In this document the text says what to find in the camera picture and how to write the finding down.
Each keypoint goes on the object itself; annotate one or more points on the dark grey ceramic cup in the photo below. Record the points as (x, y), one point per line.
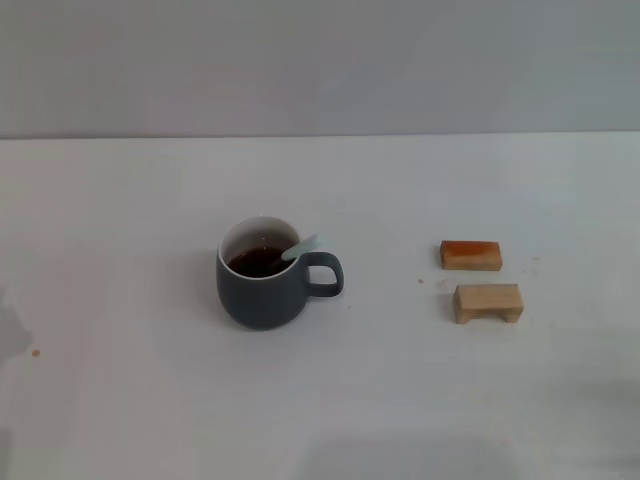
(260, 300)

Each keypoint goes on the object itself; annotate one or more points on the dark coffee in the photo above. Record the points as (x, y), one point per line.
(252, 262)

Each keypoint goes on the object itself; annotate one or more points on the orange stained wooden block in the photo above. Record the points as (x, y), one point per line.
(470, 256)

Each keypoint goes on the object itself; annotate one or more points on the pale notched wooden block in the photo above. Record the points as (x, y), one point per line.
(480, 300)

